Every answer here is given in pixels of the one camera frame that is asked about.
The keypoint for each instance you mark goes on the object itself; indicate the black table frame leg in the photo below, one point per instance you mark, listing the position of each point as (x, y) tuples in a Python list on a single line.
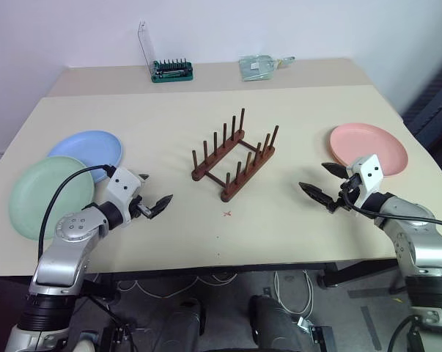
[(352, 273)]

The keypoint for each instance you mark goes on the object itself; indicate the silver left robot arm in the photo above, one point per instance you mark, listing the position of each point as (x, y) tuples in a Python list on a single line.
[(65, 253)]

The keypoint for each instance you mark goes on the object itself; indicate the green screwdriver bit set case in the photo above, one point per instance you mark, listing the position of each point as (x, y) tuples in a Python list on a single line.
[(173, 71)]

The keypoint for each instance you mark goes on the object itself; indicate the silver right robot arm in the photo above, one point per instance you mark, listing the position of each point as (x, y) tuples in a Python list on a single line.
[(422, 249)]

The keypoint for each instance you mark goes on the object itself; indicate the pink red plastic plate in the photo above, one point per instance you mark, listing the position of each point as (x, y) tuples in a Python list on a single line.
[(367, 146)]

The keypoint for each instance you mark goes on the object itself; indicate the dark rounded shape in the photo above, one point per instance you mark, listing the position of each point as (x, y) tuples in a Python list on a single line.
[(275, 326)]

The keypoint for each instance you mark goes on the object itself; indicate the light green plastic plate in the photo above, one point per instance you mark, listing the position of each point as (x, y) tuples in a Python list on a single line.
[(48, 196)]

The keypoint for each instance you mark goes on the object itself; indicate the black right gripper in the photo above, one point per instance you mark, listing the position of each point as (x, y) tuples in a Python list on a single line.
[(352, 185)]

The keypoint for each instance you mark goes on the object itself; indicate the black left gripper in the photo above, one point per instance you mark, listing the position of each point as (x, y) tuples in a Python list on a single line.
[(140, 209)]

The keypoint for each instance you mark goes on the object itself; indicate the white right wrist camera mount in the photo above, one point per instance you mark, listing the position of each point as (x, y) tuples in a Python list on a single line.
[(369, 174)]

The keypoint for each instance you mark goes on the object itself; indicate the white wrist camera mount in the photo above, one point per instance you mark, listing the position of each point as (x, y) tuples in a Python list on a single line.
[(369, 174), (122, 185)]

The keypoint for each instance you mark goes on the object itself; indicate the clear plastic bag packet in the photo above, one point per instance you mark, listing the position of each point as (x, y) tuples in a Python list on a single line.
[(255, 67)]

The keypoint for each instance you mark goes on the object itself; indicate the brown wooden plate rack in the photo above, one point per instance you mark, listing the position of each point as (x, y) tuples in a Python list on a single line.
[(232, 188)]

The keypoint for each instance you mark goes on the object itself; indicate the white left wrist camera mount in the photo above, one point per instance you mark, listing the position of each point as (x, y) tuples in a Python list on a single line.
[(122, 185)]

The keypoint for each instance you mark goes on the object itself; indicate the light blue plastic plate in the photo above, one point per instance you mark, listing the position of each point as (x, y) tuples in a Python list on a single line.
[(87, 148)]

